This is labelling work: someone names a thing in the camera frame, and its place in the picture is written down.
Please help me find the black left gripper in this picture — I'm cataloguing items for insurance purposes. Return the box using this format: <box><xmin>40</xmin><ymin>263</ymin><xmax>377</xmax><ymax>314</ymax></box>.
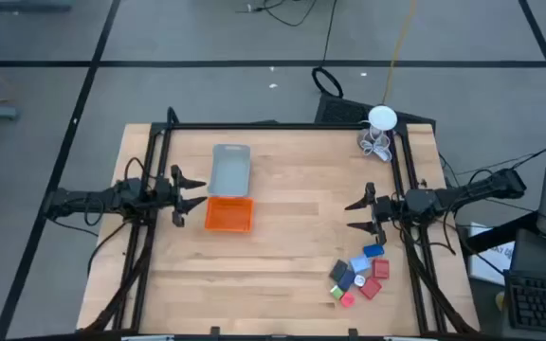
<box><xmin>154</xmin><ymin>164</ymin><xmax>208</xmax><ymax>228</ymax></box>

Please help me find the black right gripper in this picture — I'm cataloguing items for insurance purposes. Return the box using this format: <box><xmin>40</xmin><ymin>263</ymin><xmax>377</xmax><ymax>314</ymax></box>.
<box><xmin>344</xmin><ymin>182</ymin><xmax>393</xmax><ymax>246</ymax></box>

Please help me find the light blue wall charger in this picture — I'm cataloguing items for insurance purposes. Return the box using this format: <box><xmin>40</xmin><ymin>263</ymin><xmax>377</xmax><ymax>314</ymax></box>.
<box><xmin>349</xmin><ymin>254</ymin><xmax>373</xmax><ymax>275</ymax></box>

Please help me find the dark grey rectangular case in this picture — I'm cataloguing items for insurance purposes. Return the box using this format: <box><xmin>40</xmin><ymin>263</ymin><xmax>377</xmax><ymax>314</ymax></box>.
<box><xmin>328</xmin><ymin>259</ymin><xmax>349</xmax><ymax>282</ymax></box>

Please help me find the orange plastic basket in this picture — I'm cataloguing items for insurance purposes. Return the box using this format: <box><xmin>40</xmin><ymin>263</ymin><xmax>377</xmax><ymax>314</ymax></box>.
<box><xmin>204</xmin><ymin>196</ymin><xmax>256</xmax><ymax>234</ymax></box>

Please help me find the grey plastic bin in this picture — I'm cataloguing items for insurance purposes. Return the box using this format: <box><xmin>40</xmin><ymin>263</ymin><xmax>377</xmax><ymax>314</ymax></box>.
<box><xmin>206</xmin><ymin>143</ymin><xmax>252</xmax><ymax>198</ymax></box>

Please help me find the white round disc device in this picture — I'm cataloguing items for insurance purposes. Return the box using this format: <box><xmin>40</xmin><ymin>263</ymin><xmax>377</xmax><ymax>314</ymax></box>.
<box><xmin>367</xmin><ymin>104</ymin><xmax>399</xmax><ymax>133</ymax></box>

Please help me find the black mesh mat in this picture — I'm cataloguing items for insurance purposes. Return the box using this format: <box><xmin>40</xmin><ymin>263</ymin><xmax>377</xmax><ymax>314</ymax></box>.
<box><xmin>314</xmin><ymin>93</ymin><xmax>438</xmax><ymax>128</ymax></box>

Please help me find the black desk bar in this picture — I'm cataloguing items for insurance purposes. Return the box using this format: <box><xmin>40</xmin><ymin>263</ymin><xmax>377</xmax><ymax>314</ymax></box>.
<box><xmin>460</xmin><ymin>210</ymin><xmax>539</xmax><ymax>256</ymax></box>

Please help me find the white paper sheet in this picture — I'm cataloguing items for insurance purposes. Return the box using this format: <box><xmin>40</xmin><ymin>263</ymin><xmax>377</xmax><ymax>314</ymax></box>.
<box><xmin>467</xmin><ymin>221</ymin><xmax>516</xmax><ymax>287</ymax></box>

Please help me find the dark grey desk device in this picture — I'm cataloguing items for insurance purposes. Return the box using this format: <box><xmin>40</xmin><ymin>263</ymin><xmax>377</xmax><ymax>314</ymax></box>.
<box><xmin>509</xmin><ymin>228</ymin><xmax>546</xmax><ymax>280</ymax></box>

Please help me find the black keyboard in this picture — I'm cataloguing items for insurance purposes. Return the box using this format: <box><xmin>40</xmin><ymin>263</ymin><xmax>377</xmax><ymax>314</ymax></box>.
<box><xmin>503</xmin><ymin>269</ymin><xmax>546</xmax><ymax>338</ymax></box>

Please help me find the grey metal bar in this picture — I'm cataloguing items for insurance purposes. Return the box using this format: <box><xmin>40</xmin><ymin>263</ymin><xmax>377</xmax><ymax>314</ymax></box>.
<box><xmin>0</xmin><ymin>0</ymin><xmax>75</xmax><ymax>12</ymax></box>

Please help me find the white coiled cable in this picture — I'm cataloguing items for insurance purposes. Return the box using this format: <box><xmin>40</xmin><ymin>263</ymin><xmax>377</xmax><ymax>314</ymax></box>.
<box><xmin>357</xmin><ymin>126</ymin><xmax>394</xmax><ymax>164</ymax></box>

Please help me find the black cable hanging off table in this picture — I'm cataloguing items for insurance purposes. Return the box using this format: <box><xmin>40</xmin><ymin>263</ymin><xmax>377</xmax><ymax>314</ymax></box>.
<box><xmin>86</xmin><ymin>220</ymin><xmax>132</xmax><ymax>278</ymax></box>

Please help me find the black aluminium table frame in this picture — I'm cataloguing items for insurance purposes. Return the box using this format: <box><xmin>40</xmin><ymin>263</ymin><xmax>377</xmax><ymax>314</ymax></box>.
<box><xmin>82</xmin><ymin>106</ymin><xmax>481</xmax><ymax>335</ymax></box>

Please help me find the grey bracket strip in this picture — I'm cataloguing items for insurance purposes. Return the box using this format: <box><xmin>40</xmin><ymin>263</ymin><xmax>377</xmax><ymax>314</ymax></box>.
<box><xmin>383</xmin><ymin>334</ymin><xmax>438</xmax><ymax>341</ymax></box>
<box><xmin>120</xmin><ymin>334</ymin><xmax>175</xmax><ymax>341</ymax></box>

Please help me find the black looped floor cable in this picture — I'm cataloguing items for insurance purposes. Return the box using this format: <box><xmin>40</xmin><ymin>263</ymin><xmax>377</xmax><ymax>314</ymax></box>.
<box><xmin>311</xmin><ymin>0</ymin><xmax>345</xmax><ymax>99</ymax></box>

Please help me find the yellow floor cable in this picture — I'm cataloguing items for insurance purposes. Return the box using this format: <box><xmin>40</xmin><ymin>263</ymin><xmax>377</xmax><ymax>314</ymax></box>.
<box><xmin>381</xmin><ymin>0</ymin><xmax>419</xmax><ymax>106</ymax></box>

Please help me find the black curved floor cable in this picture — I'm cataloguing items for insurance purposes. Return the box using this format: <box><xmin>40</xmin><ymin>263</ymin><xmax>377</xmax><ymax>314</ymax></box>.
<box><xmin>234</xmin><ymin>0</ymin><xmax>319</xmax><ymax>28</ymax></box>

